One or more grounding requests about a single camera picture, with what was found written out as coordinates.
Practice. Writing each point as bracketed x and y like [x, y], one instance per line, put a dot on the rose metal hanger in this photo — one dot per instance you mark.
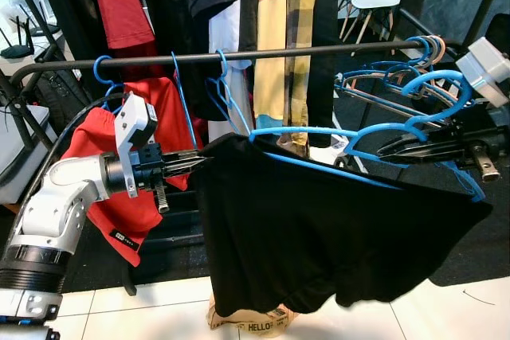
[434, 41]

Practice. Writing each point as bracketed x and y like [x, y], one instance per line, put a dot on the yellow shirt with red stripes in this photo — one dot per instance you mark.
[271, 45]

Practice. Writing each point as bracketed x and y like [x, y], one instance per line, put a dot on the grey padded seat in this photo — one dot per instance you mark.
[8, 157]

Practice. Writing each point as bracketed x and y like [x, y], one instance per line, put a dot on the white shirt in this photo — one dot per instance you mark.
[227, 37]

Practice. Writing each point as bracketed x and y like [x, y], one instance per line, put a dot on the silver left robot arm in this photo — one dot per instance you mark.
[56, 197]

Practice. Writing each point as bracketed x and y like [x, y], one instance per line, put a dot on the black metal clothes rack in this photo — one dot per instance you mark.
[159, 58]

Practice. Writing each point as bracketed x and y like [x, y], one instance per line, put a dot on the black t-shirt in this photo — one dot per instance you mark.
[319, 236]

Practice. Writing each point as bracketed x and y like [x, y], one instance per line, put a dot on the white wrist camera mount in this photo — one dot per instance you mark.
[135, 121]
[482, 65]

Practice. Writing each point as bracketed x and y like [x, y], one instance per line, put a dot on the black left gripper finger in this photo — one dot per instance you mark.
[182, 170]
[183, 161]

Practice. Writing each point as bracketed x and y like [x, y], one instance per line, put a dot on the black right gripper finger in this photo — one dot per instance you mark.
[422, 143]
[422, 153]

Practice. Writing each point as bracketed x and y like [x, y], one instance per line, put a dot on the red t-shirt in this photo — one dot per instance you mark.
[119, 212]

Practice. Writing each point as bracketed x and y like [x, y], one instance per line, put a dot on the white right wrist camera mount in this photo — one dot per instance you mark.
[482, 65]

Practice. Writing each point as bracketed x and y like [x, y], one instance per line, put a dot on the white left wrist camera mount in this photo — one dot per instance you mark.
[135, 121]

